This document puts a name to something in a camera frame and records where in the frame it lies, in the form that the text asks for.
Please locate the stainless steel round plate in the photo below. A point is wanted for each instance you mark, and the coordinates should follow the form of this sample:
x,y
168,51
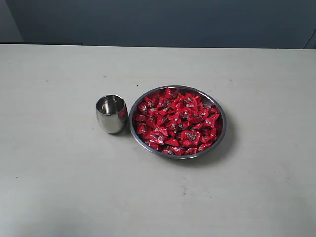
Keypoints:
x,y
153,112

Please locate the stainless steel cup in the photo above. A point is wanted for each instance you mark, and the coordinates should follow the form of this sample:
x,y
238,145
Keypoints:
x,y
112,114

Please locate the red wrapped candy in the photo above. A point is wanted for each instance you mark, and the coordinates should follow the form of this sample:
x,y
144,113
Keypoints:
x,y
189,138
171,94
155,138
211,121

